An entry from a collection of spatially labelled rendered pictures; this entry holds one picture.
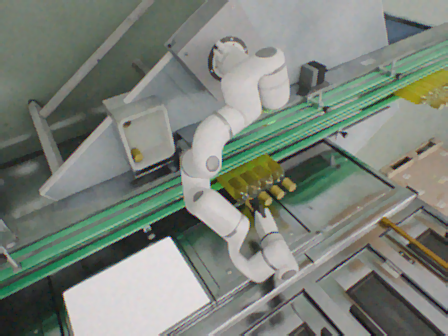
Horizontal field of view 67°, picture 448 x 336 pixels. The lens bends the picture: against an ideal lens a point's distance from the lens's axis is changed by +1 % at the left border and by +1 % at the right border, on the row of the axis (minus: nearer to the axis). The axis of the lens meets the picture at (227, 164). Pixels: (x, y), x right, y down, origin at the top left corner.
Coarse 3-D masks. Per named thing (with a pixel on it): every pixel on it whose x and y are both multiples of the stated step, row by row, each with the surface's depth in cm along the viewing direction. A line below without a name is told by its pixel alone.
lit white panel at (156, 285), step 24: (168, 240) 128; (120, 264) 121; (144, 264) 120; (168, 264) 120; (72, 288) 115; (96, 288) 114; (120, 288) 114; (144, 288) 113; (168, 288) 113; (192, 288) 112; (72, 312) 109; (96, 312) 108; (120, 312) 108; (144, 312) 107; (168, 312) 107; (192, 312) 106
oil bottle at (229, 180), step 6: (222, 174) 131; (228, 174) 131; (234, 174) 130; (222, 180) 131; (228, 180) 128; (234, 180) 128; (240, 180) 128; (228, 186) 128; (234, 186) 125; (240, 186) 125; (246, 186) 125; (228, 192) 130; (234, 192) 125; (240, 192) 124; (246, 192) 124; (234, 198) 127; (240, 198) 124
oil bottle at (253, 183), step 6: (234, 168) 134; (240, 168) 133; (246, 168) 133; (240, 174) 131; (246, 174) 131; (252, 174) 130; (246, 180) 128; (252, 180) 128; (258, 180) 128; (252, 186) 126; (258, 186) 127; (252, 192) 127
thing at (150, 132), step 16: (144, 112) 111; (160, 112) 118; (128, 128) 119; (144, 128) 123; (160, 128) 126; (128, 144) 123; (144, 144) 127; (160, 144) 131; (144, 160) 125; (160, 160) 126
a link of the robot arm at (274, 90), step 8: (280, 72) 88; (264, 80) 89; (272, 80) 89; (280, 80) 90; (264, 88) 91; (272, 88) 91; (280, 88) 91; (288, 88) 94; (264, 96) 93; (272, 96) 92; (280, 96) 93; (288, 96) 95; (264, 104) 96; (272, 104) 95; (280, 104) 95
